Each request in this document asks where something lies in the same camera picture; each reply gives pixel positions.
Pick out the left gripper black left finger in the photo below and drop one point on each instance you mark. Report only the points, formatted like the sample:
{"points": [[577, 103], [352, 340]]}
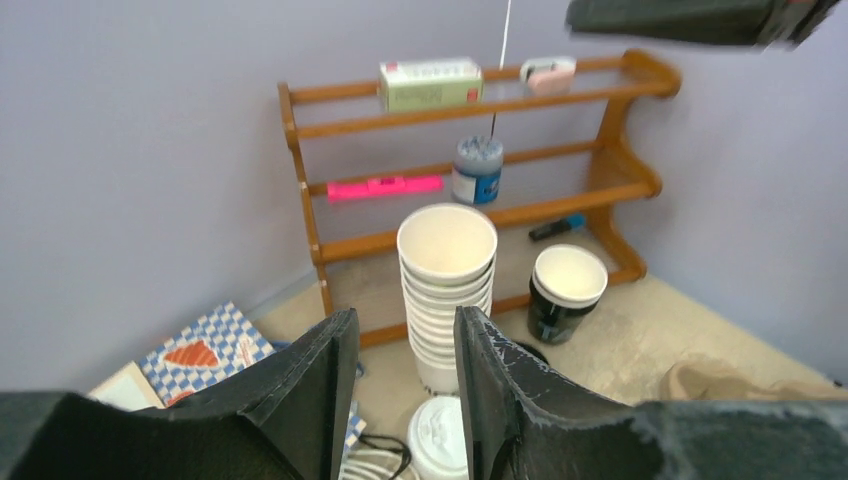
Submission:
{"points": [[64, 435]]}

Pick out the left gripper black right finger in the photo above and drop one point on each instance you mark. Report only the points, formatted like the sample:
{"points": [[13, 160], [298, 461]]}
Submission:
{"points": [[524, 420]]}

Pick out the brown kraft paper bag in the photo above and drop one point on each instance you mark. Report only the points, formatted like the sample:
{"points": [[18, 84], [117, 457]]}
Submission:
{"points": [[711, 380]]}

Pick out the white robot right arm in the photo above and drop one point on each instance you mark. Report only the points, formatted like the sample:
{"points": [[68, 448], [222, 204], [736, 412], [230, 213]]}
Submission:
{"points": [[749, 23]]}

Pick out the white cup lid stack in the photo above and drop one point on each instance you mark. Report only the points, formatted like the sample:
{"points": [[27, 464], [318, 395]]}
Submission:
{"points": [[436, 440]]}

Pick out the blue checkered paper bag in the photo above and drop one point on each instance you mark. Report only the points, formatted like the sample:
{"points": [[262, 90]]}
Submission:
{"points": [[205, 351]]}

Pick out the black cup with white cup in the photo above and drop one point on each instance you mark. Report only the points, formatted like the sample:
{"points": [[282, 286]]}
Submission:
{"points": [[566, 285]]}

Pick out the green paper bag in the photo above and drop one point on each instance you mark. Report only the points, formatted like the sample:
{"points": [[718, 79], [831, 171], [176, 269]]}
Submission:
{"points": [[127, 389]]}

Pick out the white paper cup stack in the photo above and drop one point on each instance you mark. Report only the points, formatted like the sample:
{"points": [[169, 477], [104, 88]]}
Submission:
{"points": [[447, 258]]}

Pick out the black blue marker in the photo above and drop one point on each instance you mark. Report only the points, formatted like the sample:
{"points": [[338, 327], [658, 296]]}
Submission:
{"points": [[557, 227]]}

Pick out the pink highlighter pen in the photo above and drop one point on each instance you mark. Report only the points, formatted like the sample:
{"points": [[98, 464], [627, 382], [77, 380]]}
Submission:
{"points": [[382, 187]]}

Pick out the blue lidded jar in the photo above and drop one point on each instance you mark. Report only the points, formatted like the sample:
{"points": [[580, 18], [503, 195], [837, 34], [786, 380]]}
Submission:
{"points": [[476, 171]]}

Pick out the pink white tape dispenser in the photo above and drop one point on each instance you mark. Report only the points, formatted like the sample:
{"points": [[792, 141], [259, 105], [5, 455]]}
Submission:
{"points": [[549, 75]]}

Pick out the white green box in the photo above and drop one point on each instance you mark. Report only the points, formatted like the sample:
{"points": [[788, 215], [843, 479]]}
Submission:
{"points": [[410, 86]]}

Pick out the wooden shelf rack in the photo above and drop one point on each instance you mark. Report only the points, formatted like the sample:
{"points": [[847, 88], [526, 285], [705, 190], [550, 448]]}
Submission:
{"points": [[615, 173]]}

